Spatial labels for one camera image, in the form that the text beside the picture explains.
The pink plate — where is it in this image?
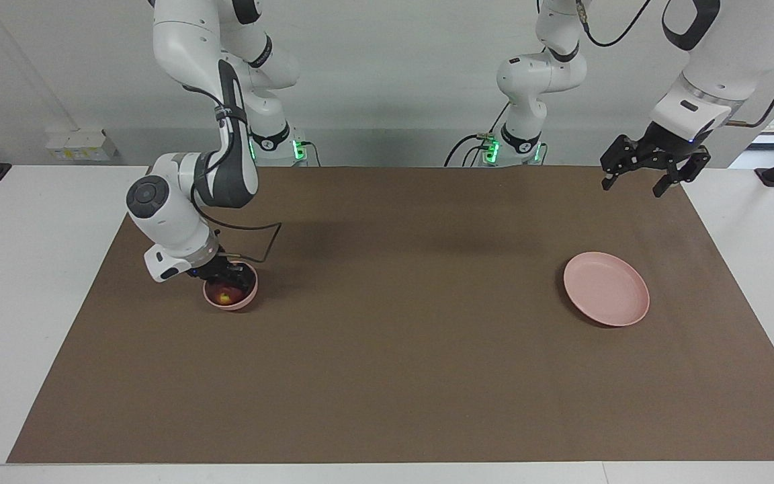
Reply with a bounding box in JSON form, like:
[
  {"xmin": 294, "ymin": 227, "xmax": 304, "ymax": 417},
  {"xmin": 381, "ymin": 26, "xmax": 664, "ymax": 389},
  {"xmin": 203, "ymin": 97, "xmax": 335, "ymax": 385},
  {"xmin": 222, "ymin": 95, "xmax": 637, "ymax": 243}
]
[{"xmin": 563, "ymin": 251, "xmax": 650, "ymax": 328}]

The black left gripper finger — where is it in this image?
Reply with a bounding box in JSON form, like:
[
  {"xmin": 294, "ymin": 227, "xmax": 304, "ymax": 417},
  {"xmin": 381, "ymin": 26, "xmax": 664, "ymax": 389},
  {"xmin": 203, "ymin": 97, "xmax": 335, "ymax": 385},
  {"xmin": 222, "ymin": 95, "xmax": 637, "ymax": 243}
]
[
  {"xmin": 600, "ymin": 134, "xmax": 644, "ymax": 191},
  {"xmin": 653, "ymin": 149, "xmax": 710, "ymax": 197}
]

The dark red apple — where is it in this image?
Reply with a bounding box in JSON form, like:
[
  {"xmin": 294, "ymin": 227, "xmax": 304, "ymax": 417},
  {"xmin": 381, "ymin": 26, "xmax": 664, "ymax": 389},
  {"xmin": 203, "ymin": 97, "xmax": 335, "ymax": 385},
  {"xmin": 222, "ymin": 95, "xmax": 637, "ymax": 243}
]
[{"xmin": 213, "ymin": 282, "xmax": 244, "ymax": 307}]

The pink bowl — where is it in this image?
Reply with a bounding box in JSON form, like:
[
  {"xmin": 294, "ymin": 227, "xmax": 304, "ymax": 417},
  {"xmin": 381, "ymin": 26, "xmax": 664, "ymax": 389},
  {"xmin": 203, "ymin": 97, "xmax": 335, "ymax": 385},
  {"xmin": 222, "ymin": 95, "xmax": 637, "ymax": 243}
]
[{"xmin": 202, "ymin": 261, "xmax": 259, "ymax": 311}]

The brown table mat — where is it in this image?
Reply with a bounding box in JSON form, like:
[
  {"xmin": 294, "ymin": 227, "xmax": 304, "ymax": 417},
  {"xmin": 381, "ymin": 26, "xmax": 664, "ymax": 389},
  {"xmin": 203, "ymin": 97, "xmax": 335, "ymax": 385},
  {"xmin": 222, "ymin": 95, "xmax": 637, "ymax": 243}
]
[{"xmin": 6, "ymin": 166, "xmax": 774, "ymax": 465}]

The black left arm base cable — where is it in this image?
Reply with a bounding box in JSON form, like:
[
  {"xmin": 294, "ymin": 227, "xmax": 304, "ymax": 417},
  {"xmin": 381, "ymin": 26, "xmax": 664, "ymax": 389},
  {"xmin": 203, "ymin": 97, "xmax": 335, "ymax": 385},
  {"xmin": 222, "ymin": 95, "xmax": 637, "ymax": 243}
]
[{"xmin": 444, "ymin": 104, "xmax": 510, "ymax": 167}]

